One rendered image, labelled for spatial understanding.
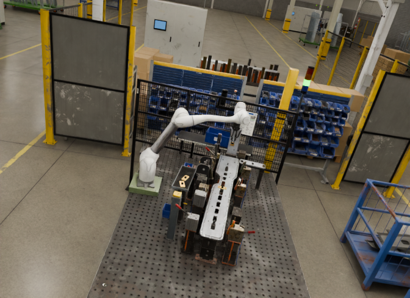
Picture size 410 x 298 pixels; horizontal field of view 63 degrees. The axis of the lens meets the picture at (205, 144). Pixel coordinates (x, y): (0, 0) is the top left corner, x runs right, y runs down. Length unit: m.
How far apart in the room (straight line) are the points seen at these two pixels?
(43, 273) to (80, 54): 2.94
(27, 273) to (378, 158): 5.05
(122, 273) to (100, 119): 3.17
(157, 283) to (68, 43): 3.64
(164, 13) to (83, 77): 4.86
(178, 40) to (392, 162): 6.25
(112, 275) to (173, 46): 7.82
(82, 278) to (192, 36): 7.40
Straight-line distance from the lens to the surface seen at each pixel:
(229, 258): 2.83
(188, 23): 9.63
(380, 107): 5.59
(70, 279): 3.62
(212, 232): 2.65
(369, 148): 5.84
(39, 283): 3.64
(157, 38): 9.77
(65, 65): 5.31
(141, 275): 2.69
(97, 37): 5.05
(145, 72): 7.37
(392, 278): 4.42
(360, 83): 7.58
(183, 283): 2.67
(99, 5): 7.08
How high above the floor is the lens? 2.70
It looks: 26 degrees down
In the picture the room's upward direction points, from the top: 10 degrees clockwise
